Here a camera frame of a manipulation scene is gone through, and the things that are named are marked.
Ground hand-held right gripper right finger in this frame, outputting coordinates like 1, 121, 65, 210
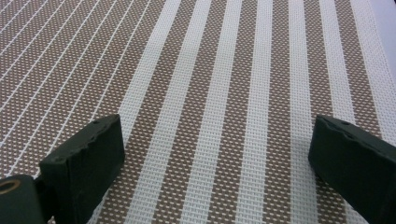
307, 114, 396, 224

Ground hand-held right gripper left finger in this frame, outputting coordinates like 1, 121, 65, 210
38, 114, 126, 224

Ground brown and white striped placemat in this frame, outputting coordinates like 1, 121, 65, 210
0, 0, 396, 224

